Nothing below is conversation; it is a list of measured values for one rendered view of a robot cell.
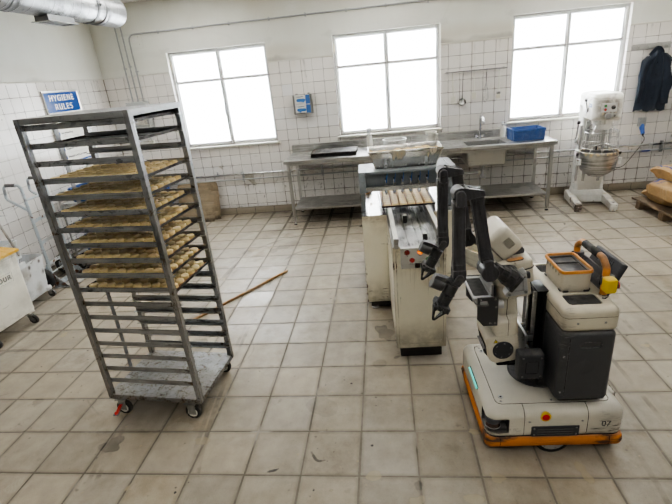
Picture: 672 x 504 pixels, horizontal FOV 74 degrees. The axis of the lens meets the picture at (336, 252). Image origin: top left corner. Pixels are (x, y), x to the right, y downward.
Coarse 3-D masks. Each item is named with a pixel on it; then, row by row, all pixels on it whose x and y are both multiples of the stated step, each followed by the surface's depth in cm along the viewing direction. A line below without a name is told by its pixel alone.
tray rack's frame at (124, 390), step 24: (24, 120) 216; (48, 120) 214; (72, 120) 211; (24, 144) 221; (48, 216) 236; (72, 288) 252; (120, 336) 290; (144, 336) 316; (144, 360) 311; (168, 360) 309; (216, 360) 303; (120, 384) 288; (144, 384) 286; (192, 408) 270
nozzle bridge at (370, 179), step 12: (360, 168) 347; (372, 168) 343; (396, 168) 335; (408, 168) 331; (420, 168) 328; (432, 168) 328; (360, 180) 334; (372, 180) 342; (384, 180) 342; (396, 180) 341; (408, 180) 341; (420, 180) 340; (432, 180) 340; (360, 192) 338
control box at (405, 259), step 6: (414, 246) 278; (402, 252) 277; (414, 252) 277; (402, 258) 279; (408, 258) 278; (414, 258) 278; (420, 258) 278; (402, 264) 280; (408, 264) 280; (414, 264) 280; (420, 264) 280; (438, 264) 279
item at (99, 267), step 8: (184, 248) 274; (192, 248) 273; (176, 256) 263; (184, 256) 261; (96, 264) 262; (104, 264) 261; (112, 264) 260; (120, 264) 259; (128, 264) 258; (136, 264) 256; (144, 264) 255; (152, 264) 254; (160, 264) 257; (176, 264) 251; (88, 272) 254; (96, 272) 253; (104, 272) 251; (112, 272) 250; (120, 272) 249; (128, 272) 248; (136, 272) 246; (144, 272) 246; (152, 272) 247; (160, 272) 245
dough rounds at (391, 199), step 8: (384, 192) 373; (392, 192) 371; (400, 192) 368; (408, 192) 366; (416, 192) 364; (424, 192) 362; (384, 200) 351; (392, 200) 351; (400, 200) 346; (408, 200) 345; (416, 200) 344; (424, 200) 344
